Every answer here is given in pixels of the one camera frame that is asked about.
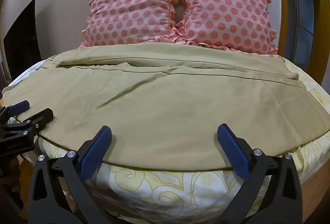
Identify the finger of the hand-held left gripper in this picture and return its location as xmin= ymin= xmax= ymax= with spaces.
xmin=0 ymin=100 xmax=30 ymax=121
xmin=15 ymin=108 xmax=54 ymax=137

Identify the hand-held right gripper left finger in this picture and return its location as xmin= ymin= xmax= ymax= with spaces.
xmin=27 ymin=125 xmax=113 ymax=224

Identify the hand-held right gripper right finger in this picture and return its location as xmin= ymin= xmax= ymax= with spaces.
xmin=217 ymin=123 xmax=304 ymax=224

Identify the olive green blanket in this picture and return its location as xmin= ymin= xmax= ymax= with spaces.
xmin=2 ymin=44 xmax=330 ymax=171

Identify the bed with floral sheet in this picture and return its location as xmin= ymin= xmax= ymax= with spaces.
xmin=0 ymin=58 xmax=330 ymax=224

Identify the pink polka dot pillow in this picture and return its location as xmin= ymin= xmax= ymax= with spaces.
xmin=178 ymin=0 xmax=279 ymax=55
xmin=79 ymin=0 xmax=178 ymax=49

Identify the dark window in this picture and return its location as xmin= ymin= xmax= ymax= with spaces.
xmin=285 ymin=0 xmax=330 ymax=85

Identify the dark wall panel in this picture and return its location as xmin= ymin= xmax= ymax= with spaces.
xmin=3 ymin=0 xmax=43 ymax=80

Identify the wooden bed frame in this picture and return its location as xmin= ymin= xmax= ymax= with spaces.
xmin=296 ymin=162 xmax=330 ymax=224

